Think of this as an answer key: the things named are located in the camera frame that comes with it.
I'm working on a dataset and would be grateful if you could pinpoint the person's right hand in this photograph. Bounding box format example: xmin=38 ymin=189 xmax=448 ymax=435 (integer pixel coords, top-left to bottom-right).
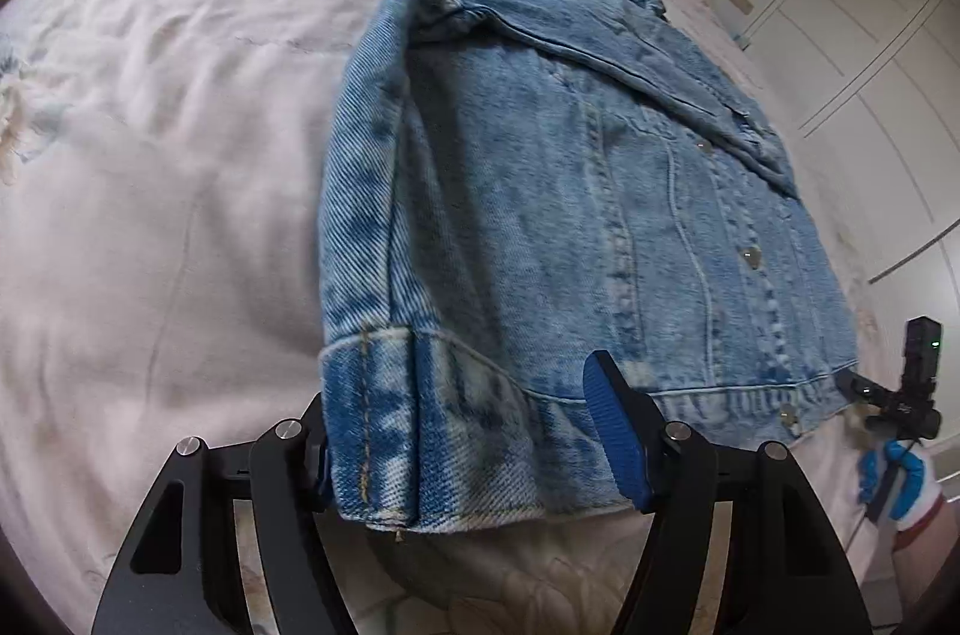
xmin=857 ymin=440 xmax=947 ymax=531

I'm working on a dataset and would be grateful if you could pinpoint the bed with floral bedspread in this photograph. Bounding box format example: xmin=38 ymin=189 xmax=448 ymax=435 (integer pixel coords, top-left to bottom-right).
xmin=0 ymin=0 xmax=901 ymax=635

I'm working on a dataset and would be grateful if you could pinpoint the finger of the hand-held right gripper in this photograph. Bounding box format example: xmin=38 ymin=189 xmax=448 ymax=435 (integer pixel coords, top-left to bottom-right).
xmin=836 ymin=372 xmax=893 ymax=415

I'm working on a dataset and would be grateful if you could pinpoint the blue denim jacket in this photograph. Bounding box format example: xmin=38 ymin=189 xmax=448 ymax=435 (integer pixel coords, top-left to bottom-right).
xmin=319 ymin=0 xmax=860 ymax=531

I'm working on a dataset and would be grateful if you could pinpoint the white wardrobe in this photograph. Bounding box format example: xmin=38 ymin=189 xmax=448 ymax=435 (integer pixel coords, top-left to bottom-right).
xmin=739 ymin=0 xmax=960 ymax=396

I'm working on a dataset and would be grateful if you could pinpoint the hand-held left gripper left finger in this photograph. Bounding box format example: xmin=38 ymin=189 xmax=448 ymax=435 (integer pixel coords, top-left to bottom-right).
xmin=91 ymin=395 xmax=357 ymax=635

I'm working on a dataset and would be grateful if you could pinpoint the person's right forearm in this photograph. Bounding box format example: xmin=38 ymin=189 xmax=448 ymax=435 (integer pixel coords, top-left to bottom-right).
xmin=892 ymin=504 xmax=960 ymax=625

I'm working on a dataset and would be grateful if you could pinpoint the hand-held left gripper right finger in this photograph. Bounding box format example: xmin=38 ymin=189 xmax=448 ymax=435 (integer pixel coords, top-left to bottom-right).
xmin=583 ymin=350 xmax=875 ymax=635

